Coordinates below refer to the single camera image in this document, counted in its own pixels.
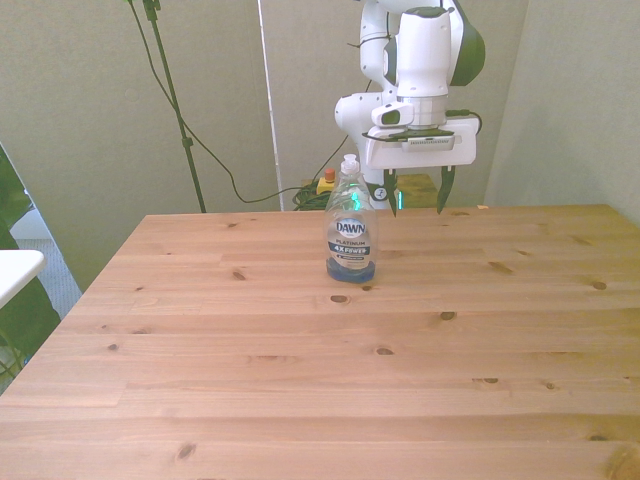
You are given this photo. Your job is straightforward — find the clear Dawn dish soap bottle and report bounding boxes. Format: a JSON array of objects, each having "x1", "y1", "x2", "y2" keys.
[{"x1": 324, "y1": 153, "x2": 380, "y2": 288}]

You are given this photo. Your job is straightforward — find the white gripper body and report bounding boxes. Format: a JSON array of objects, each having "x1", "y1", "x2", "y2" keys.
[{"x1": 363, "y1": 115, "x2": 478, "y2": 170}]

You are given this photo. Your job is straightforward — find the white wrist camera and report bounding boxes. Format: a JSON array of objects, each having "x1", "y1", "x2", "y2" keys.
[{"x1": 370, "y1": 102, "x2": 414, "y2": 128}]

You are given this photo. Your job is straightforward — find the black hanging cable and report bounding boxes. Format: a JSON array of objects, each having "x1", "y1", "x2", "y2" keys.
[{"x1": 122, "y1": 0, "x2": 351, "y2": 205}]

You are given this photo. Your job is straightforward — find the coiled dark cable bundle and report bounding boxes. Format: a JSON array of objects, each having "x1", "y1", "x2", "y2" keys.
[{"x1": 290, "y1": 184, "x2": 332, "y2": 212}]

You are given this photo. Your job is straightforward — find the yellow emergency stop box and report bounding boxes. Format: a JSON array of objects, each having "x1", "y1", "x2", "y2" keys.
[{"x1": 316, "y1": 168, "x2": 338, "y2": 197}]

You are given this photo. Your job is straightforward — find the white side table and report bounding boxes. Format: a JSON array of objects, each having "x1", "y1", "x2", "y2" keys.
[{"x1": 0, "y1": 248, "x2": 47, "y2": 310}]

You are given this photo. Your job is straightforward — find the black camera stand pole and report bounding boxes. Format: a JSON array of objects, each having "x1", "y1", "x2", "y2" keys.
[{"x1": 141, "y1": 0, "x2": 208, "y2": 214}]

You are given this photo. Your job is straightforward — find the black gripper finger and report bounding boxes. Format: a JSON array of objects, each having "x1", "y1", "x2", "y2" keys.
[
  {"x1": 436, "y1": 166, "x2": 458, "y2": 215},
  {"x1": 384, "y1": 168, "x2": 399, "y2": 218}
]

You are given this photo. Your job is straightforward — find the white vertical wall strip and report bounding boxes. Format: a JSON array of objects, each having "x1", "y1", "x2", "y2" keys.
[{"x1": 255, "y1": 0, "x2": 286, "y2": 212}]

